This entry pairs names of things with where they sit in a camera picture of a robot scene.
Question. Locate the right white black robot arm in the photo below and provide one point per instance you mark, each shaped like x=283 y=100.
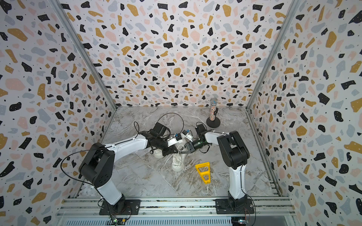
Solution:
x=234 y=153

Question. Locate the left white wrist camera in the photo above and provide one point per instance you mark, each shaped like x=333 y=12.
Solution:
x=177 y=138

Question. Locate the white knit sneaker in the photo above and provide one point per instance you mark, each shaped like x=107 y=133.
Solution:
x=158 y=153
x=178 y=160

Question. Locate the left aluminium corner post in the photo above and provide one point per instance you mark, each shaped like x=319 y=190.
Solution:
x=73 y=34

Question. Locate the right aluminium corner post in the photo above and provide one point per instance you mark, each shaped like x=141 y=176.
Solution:
x=289 y=16

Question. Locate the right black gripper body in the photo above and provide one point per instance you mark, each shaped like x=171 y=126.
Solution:
x=196 y=144

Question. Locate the sneaker white shoelace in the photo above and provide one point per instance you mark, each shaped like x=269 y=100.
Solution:
x=185 y=143

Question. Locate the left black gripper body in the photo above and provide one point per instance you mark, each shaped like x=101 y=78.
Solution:
x=162 y=144

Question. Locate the sprinkle tube on black base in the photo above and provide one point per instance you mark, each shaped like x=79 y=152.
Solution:
x=213 y=121

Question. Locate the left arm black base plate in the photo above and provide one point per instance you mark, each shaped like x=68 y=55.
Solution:
x=122 y=207

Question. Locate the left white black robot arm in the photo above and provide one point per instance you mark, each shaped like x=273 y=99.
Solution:
x=97 y=166

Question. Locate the yellow plastic triangular stand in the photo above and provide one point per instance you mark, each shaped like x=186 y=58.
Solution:
x=204 y=171

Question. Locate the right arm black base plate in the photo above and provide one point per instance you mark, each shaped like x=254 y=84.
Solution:
x=228 y=206

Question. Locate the front aluminium rail frame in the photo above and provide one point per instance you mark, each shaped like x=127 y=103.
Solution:
x=178 y=211

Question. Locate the aluminium corner post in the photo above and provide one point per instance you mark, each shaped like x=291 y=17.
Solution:
x=289 y=16
x=73 y=34

